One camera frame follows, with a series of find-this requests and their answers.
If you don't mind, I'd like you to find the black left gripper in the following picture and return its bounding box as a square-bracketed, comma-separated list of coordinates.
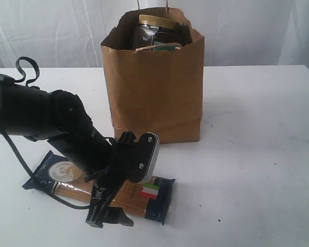
[86, 132, 136, 222]

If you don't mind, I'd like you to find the spaghetti packet navy blue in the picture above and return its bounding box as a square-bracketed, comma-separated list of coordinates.
[34, 151, 175, 224]

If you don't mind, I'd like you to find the brown paper bag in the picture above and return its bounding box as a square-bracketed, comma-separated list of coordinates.
[101, 7, 205, 144]

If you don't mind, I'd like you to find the clear jar gold lid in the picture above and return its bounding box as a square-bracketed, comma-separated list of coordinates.
[132, 14, 183, 51]

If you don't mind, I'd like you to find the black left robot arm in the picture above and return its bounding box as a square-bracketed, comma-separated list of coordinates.
[0, 74, 134, 228]

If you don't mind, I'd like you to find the white curtain backdrop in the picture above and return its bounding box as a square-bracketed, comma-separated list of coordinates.
[0, 1, 309, 68]

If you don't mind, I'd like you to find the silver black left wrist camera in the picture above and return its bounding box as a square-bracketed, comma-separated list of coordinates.
[126, 132, 160, 184]

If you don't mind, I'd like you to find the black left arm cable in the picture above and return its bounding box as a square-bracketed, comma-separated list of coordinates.
[2, 56, 114, 209]

